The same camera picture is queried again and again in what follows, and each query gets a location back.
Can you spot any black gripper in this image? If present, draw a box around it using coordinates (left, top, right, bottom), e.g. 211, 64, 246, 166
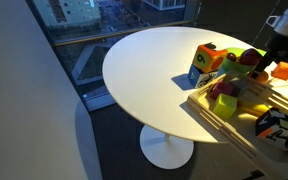
251, 33, 288, 79

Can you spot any orange fruit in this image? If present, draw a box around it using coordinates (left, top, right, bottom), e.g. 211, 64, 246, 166
249, 71, 269, 84

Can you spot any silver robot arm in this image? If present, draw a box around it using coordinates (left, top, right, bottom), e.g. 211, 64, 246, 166
251, 8, 288, 79

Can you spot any green bowl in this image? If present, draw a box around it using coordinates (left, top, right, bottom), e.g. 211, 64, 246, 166
222, 47, 259, 74

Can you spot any red apple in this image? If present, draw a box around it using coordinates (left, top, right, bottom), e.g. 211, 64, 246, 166
239, 49, 262, 66

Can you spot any orange rubber cube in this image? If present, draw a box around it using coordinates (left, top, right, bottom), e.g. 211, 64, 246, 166
271, 62, 288, 80

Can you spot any dark plum fruit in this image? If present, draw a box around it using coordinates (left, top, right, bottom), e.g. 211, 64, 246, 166
226, 52, 237, 62

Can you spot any grey cube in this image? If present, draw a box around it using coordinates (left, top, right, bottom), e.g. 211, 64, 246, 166
231, 79, 249, 96

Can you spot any yellow fruit in tray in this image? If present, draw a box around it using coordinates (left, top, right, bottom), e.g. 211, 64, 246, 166
238, 101, 269, 117

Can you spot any magenta cube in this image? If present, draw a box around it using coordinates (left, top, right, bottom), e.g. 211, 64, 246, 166
209, 81, 238, 100

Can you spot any wooden tray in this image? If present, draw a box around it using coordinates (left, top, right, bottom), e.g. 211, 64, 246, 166
186, 72, 288, 180

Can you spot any orange number nine block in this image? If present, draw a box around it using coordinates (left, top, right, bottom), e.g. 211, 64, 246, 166
193, 43, 228, 73

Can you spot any lime green cube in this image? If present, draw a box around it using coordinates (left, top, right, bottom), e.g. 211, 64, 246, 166
213, 93, 237, 118

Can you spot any black white checkered block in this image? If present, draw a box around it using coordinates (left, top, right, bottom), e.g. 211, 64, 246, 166
255, 108, 288, 151

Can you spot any blue white picture block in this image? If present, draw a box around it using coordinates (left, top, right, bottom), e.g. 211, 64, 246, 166
188, 65, 218, 88

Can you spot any white round pedestal table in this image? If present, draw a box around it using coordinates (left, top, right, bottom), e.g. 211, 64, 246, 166
102, 26, 288, 170

